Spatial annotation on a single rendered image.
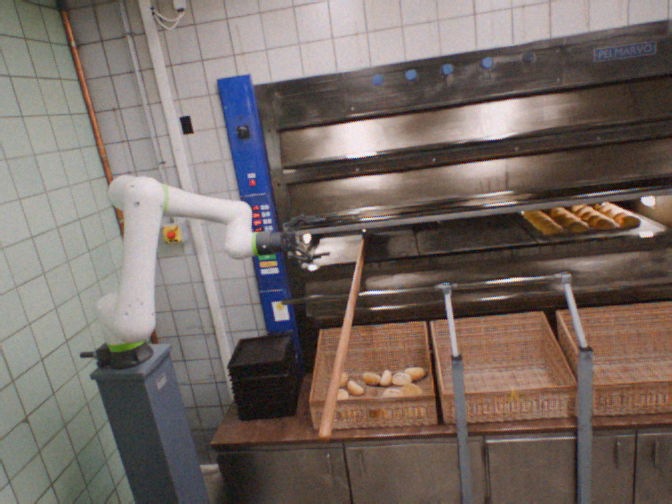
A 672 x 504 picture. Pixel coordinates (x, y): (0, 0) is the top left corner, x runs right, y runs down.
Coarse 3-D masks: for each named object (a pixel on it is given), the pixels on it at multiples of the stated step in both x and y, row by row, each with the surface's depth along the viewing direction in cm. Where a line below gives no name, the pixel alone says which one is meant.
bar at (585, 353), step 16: (400, 288) 208; (416, 288) 207; (432, 288) 205; (448, 288) 204; (464, 288) 204; (288, 304) 215; (448, 304) 202; (448, 320) 199; (576, 320) 190; (592, 352) 182; (464, 400) 194; (464, 416) 196; (464, 432) 199; (464, 448) 201; (464, 464) 203; (464, 480) 206; (464, 496) 208
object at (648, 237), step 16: (576, 240) 234; (592, 240) 230; (608, 240) 228; (624, 240) 227; (640, 240) 227; (656, 240) 226; (416, 256) 245; (432, 256) 241; (448, 256) 239; (464, 256) 238; (480, 256) 237; (496, 256) 236; (512, 256) 235; (304, 272) 250; (320, 272) 249; (336, 272) 248; (352, 272) 247
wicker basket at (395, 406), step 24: (336, 336) 254; (360, 336) 252; (384, 336) 250; (408, 336) 248; (360, 360) 253; (384, 360) 251; (408, 360) 249; (312, 384) 223; (360, 384) 248; (432, 384) 211; (312, 408) 216; (336, 408) 214; (360, 408) 213; (384, 408) 211; (432, 408) 221
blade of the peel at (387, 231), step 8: (408, 224) 306; (336, 232) 312; (344, 232) 310; (352, 232) 307; (360, 232) 304; (368, 232) 301; (376, 232) 299; (384, 232) 287; (392, 232) 286; (400, 232) 285; (408, 232) 285; (320, 240) 293; (328, 240) 292; (336, 240) 291; (344, 240) 291
